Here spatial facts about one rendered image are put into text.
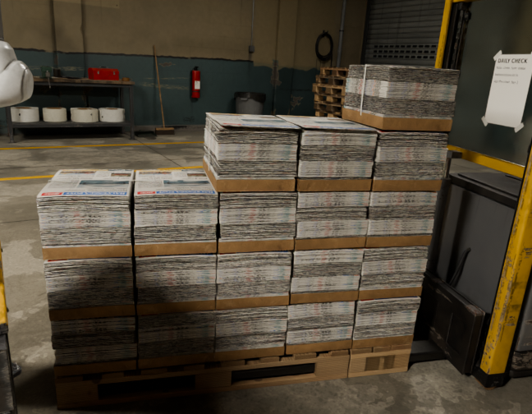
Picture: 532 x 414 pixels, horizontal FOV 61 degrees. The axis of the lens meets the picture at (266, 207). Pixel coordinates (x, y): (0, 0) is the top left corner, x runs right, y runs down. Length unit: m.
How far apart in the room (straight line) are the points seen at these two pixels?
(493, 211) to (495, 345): 0.59
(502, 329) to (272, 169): 1.14
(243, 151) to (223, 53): 7.44
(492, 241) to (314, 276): 0.89
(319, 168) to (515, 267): 0.85
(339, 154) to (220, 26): 7.42
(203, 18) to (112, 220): 7.42
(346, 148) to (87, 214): 0.92
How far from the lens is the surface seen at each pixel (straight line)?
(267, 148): 1.58
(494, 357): 2.18
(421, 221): 1.91
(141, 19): 8.45
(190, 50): 8.70
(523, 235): 1.96
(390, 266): 1.92
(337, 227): 1.75
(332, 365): 2.05
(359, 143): 1.69
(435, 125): 1.83
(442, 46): 2.42
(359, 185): 1.73
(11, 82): 1.72
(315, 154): 1.64
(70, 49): 8.09
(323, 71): 8.28
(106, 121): 7.69
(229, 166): 1.57
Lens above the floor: 1.26
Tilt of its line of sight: 17 degrees down
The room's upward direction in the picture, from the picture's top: 4 degrees clockwise
